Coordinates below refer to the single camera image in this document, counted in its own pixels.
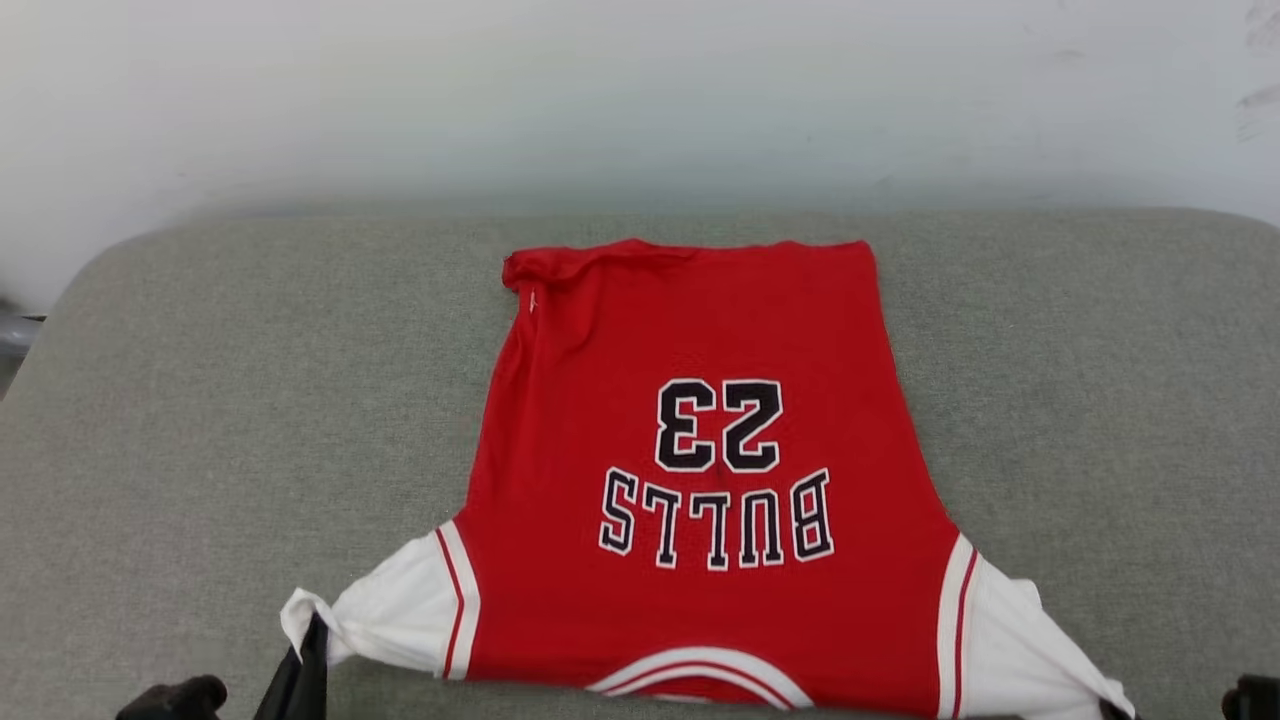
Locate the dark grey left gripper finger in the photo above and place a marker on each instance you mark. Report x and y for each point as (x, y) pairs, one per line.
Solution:
(315, 670)
(280, 692)

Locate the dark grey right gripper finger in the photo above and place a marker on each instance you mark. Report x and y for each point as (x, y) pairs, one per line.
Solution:
(1115, 711)

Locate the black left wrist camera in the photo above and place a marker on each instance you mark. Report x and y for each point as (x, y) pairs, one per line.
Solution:
(175, 700)

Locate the grey fabric cushion surface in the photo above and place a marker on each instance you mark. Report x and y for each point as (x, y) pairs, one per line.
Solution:
(200, 420)

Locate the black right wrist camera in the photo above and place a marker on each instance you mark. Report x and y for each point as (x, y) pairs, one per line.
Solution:
(1255, 700)

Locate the grey metal stand leg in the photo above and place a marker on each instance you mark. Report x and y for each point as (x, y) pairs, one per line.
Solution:
(18, 335)

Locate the red Bulls 23 jersey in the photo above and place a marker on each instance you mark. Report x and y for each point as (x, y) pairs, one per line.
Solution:
(700, 450)

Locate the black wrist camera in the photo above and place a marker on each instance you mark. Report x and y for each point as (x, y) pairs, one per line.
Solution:
(175, 700)
(1255, 700)

